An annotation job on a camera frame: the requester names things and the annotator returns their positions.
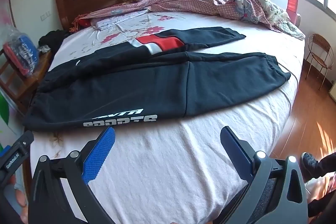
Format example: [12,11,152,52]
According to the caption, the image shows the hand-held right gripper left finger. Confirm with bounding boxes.
[28,126,116,224]

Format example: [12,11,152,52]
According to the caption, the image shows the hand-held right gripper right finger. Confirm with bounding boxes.
[220,126,309,224]

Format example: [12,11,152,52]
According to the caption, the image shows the black pants with white print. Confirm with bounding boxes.
[23,27,291,132]

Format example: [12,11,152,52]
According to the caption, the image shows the bed with white floral sheet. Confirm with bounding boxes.
[30,10,305,224]

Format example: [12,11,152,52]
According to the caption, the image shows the wooden bedside stand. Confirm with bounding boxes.
[0,48,53,111]

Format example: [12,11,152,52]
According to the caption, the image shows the blue red bag in plastic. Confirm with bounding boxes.
[3,27,40,77]

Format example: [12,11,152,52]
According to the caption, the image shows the black clothing heap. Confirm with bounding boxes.
[39,30,71,52]

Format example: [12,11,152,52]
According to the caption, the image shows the wicker chair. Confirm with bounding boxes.
[304,34,336,80]

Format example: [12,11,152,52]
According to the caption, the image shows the red fringed cushion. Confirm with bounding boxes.
[70,15,92,31]

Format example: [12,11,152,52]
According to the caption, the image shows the folded floral sheet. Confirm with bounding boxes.
[91,10,150,30]

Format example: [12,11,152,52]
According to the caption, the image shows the pink patterned quilt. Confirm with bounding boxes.
[89,0,306,41]

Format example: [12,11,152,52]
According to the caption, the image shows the pink bed guard rail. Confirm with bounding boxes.
[175,0,300,28]

